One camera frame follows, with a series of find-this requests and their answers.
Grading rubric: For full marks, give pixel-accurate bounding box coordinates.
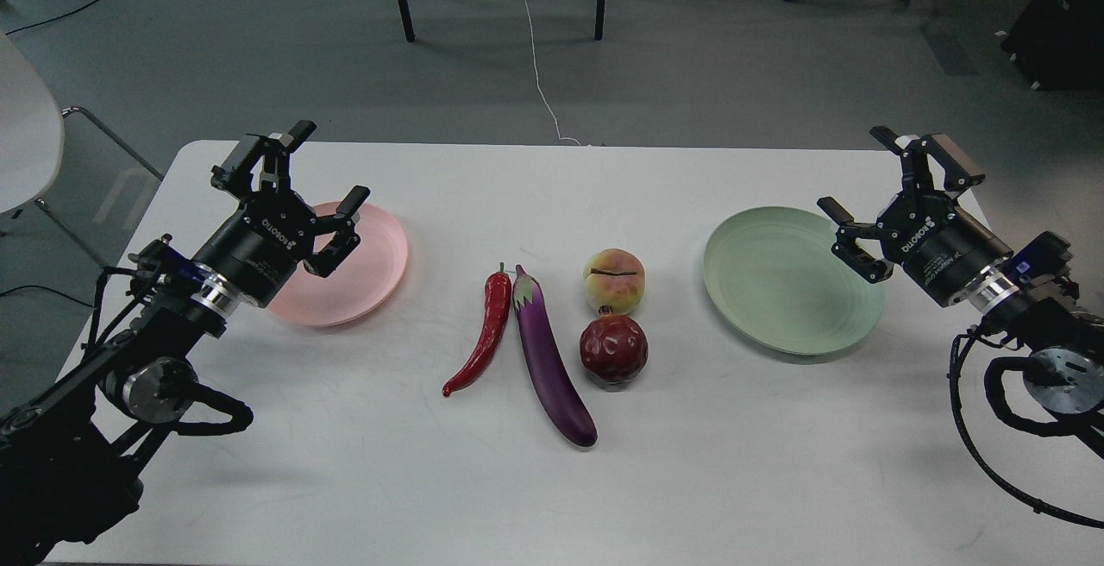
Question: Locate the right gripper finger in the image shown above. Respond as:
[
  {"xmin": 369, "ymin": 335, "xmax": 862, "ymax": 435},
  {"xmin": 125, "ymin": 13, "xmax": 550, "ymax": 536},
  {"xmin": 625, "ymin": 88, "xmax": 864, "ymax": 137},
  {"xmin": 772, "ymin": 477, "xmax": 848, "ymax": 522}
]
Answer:
[
  {"xmin": 869, "ymin": 126, "xmax": 986, "ymax": 197},
  {"xmin": 817, "ymin": 196, "xmax": 894, "ymax": 284}
]

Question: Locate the red pomegranate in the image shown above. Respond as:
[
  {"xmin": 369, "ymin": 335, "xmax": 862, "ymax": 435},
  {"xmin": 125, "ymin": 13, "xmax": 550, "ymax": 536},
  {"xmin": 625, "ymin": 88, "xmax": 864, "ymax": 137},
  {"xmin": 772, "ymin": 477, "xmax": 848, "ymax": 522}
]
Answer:
[{"xmin": 578, "ymin": 313, "xmax": 649, "ymax": 389}]

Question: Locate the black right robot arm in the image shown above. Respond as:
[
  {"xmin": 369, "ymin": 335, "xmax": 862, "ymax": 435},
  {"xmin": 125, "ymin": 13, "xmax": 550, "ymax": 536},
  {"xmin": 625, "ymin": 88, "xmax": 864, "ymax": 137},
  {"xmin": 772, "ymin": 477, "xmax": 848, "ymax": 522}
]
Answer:
[{"xmin": 817, "ymin": 126, "xmax": 1103, "ymax": 528}]

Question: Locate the yellow pink peach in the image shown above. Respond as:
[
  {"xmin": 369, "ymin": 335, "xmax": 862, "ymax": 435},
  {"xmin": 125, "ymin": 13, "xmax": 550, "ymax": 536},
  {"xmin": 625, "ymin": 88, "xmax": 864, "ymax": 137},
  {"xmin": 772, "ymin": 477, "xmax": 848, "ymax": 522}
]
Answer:
[{"xmin": 583, "ymin": 248, "xmax": 646, "ymax": 316}]

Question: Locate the pink plate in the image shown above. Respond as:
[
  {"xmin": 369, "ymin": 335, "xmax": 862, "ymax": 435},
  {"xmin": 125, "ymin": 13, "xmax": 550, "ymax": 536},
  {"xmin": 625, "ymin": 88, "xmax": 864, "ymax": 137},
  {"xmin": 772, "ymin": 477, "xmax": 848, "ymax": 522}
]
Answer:
[{"xmin": 266, "ymin": 203, "xmax": 408, "ymax": 327}]

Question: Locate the purple eggplant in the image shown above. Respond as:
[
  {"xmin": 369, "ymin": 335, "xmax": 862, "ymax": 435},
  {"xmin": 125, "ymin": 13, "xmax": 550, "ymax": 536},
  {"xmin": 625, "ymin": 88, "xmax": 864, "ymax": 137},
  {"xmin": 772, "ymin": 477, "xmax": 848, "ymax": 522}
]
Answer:
[{"xmin": 511, "ymin": 264, "xmax": 597, "ymax": 448}]

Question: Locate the red chili pepper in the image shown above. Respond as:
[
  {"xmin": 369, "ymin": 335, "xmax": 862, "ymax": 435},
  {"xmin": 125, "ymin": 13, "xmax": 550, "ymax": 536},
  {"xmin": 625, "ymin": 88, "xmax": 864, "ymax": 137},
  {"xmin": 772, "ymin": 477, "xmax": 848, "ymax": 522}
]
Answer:
[{"xmin": 440, "ymin": 261, "xmax": 512, "ymax": 398}]

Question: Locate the white chair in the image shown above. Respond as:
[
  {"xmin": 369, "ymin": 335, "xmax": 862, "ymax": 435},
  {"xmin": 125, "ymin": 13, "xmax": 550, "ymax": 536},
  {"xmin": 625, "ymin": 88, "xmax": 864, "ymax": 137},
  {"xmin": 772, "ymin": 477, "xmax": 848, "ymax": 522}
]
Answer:
[{"xmin": 1, "ymin": 38, "xmax": 163, "ymax": 267}]

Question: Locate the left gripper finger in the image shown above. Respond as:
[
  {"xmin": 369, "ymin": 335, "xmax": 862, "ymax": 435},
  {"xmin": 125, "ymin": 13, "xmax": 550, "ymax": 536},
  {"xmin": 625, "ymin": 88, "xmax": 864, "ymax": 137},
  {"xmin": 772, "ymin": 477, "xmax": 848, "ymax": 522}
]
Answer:
[
  {"xmin": 210, "ymin": 119, "xmax": 317, "ymax": 197},
  {"xmin": 302, "ymin": 186, "xmax": 371, "ymax": 278}
]

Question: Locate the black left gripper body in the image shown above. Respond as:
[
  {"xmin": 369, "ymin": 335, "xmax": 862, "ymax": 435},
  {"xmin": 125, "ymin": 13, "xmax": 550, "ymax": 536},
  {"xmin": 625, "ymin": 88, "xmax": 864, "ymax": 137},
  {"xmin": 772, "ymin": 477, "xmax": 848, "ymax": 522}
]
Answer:
[{"xmin": 192, "ymin": 190, "xmax": 316, "ymax": 307}]

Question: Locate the black equipment case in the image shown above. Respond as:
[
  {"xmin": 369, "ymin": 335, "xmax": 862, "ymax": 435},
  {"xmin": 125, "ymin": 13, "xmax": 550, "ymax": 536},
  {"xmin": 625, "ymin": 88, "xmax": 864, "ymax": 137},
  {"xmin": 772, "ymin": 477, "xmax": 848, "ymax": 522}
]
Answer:
[{"xmin": 1000, "ymin": 0, "xmax": 1103, "ymax": 90}]

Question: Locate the white floor cable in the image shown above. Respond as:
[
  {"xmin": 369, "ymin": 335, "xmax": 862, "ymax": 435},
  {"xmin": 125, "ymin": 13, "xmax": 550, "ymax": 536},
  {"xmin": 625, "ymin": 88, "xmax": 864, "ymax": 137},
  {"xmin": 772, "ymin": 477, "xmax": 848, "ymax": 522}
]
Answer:
[{"xmin": 505, "ymin": 0, "xmax": 584, "ymax": 147}]

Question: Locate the green plate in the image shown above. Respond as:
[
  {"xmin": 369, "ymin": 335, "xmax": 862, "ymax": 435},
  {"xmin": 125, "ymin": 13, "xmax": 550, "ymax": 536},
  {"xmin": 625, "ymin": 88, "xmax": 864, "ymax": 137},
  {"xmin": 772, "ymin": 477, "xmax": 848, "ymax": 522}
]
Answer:
[{"xmin": 702, "ymin": 207, "xmax": 887, "ymax": 356}]

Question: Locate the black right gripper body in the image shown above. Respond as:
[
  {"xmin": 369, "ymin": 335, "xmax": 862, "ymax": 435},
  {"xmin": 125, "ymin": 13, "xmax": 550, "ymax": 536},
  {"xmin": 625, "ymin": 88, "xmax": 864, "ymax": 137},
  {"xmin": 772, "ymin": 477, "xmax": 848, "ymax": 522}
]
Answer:
[{"xmin": 878, "ymin": 192, "xmax": 1013, "ymax": 307}]

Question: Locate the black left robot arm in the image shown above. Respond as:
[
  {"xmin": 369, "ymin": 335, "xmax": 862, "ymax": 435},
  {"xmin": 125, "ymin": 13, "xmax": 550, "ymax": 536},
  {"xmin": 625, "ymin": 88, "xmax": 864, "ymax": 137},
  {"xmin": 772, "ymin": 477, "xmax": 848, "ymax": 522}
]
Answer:
[{"xmin": 1, "ymin": 121, "xmax": 370, "ymax": 565}]

